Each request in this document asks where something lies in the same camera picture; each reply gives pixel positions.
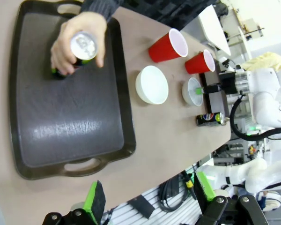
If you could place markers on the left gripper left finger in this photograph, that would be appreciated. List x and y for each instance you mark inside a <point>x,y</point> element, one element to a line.
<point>96,201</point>

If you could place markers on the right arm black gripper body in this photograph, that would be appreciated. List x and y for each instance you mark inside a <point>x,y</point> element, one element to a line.
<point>228,82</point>

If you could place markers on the black green finger of the right gripper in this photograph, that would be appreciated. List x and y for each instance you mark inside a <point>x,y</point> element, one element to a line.
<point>212,89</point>

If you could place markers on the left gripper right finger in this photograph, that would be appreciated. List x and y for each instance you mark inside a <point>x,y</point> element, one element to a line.
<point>204,187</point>

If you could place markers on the small white bowl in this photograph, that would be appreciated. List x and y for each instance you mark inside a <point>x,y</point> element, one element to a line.
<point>192,99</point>

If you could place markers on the red plastic cup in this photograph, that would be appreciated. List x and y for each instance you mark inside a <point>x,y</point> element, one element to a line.
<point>162,49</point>
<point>196,64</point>

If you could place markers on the black Pepsi soda can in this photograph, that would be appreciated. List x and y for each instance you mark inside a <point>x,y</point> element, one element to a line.
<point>84,45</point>
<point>208,119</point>

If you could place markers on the large white bowl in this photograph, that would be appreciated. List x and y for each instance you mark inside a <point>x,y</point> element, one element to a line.
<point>152,84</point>

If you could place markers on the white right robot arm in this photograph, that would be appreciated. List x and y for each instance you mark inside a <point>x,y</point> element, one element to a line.
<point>264,98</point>

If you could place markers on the person's right forearm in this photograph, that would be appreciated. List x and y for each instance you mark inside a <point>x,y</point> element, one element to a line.
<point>98,7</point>

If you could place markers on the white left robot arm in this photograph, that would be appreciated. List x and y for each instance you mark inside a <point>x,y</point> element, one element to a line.
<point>253,173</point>

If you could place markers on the person's right hand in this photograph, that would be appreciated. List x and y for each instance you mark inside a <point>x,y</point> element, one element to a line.
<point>63,47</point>

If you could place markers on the yellow black plug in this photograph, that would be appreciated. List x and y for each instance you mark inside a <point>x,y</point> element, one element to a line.
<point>188,181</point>

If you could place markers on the person in yellow shirt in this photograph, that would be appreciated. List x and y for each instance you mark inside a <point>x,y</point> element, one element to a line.
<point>267,61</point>

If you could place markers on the grey metal equipment rack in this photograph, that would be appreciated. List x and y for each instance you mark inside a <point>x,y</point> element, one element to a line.
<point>234,152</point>

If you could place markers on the white folding table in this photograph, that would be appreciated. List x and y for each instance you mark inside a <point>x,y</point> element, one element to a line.
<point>213,28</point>

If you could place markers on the person in white blue top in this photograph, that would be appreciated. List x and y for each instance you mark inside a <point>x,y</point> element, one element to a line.
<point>271,199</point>

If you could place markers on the dark brown serving tray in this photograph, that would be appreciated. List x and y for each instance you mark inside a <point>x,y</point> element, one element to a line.
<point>72,117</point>

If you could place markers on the person in dark patchwork shirt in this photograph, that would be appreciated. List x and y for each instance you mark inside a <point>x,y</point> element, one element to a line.
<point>168,11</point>

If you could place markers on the black angled bracket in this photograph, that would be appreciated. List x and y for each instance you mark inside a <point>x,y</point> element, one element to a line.
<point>141,206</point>

